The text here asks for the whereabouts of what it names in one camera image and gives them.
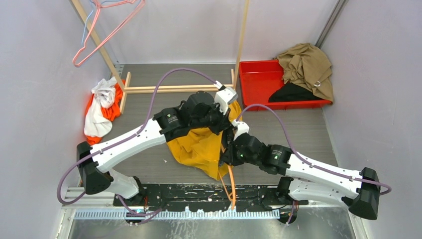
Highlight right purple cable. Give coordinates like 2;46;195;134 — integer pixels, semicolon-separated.
235;104;392;226

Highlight blue wire hanger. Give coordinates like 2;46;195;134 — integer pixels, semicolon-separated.
81;0;119;46

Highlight aluminium rail frame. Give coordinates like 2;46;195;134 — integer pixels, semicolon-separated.
56;193;370;239

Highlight purple cable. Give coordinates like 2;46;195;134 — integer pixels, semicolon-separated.
56;67;222;226
235;104;392;226

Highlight white cloth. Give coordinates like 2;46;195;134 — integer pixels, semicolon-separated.
84;77;117;137

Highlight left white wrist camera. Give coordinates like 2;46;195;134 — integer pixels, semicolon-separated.
214;86;238;115

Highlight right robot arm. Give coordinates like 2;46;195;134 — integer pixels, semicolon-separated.
220;130;381;220

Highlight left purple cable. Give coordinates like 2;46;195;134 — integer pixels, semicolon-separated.
56;67;222;226

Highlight yellow pleated skirt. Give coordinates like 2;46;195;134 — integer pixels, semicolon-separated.
166;100;244;181

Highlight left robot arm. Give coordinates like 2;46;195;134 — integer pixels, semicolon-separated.
78;88;238;206

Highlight orange hanger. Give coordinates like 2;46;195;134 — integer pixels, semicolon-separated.
217;164;236;211

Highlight orange cloth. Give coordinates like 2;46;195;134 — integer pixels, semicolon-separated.
85;83;123;145

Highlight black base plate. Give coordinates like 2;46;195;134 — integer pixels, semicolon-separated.
124;183;293;213

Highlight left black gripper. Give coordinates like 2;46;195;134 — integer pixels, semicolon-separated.
191;102;232;137

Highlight wooden clothes rack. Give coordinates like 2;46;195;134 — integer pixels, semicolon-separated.
70;0;250;115

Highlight pink wire hanger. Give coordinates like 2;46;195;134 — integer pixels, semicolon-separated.
72;0;147;68

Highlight red plastic bin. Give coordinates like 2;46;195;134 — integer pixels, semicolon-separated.
239;60;331;110

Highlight tan brown garment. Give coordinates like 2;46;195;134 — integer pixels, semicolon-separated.
274;43;334;102

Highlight black garment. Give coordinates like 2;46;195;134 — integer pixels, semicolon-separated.
268;83;322;103

